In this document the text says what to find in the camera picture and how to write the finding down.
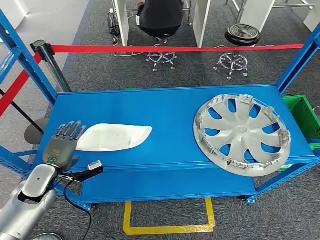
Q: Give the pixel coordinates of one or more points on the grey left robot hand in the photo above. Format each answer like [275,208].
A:
[60,150]

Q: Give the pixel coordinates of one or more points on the white desk panel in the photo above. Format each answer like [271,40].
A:
[201,20]
[122,20]
[313,16]

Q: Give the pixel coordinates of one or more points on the black round stool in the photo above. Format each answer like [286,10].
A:
[242,33]

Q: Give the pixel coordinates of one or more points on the person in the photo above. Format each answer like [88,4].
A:
[160,16]

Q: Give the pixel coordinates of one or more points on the silver wheel hubcap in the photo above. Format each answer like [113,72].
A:
[240,132]

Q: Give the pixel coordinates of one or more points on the black power adapter box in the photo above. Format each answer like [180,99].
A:
[112,24]

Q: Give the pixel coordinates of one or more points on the black stanchion post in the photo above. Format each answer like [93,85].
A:
[53,68]

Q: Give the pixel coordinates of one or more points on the green plastic crate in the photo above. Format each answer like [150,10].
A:
[282,168]
[305,116]

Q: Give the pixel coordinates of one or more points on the white curved car part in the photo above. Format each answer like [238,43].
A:
[112,137]

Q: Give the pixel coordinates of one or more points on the white desk with metal frame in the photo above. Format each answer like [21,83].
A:
[257,13]

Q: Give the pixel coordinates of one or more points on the chrome base stool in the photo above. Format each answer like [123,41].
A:
[161,58]

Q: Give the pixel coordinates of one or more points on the blue metal shelf rack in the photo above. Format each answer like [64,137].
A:
[162,109]

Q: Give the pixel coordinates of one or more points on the red barrier belt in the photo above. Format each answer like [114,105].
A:
[15,87]
[175,49]

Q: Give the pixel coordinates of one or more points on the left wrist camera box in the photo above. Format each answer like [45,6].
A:
[95,165]

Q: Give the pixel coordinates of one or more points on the black stanchion with round base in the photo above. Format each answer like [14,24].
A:
[35,132]

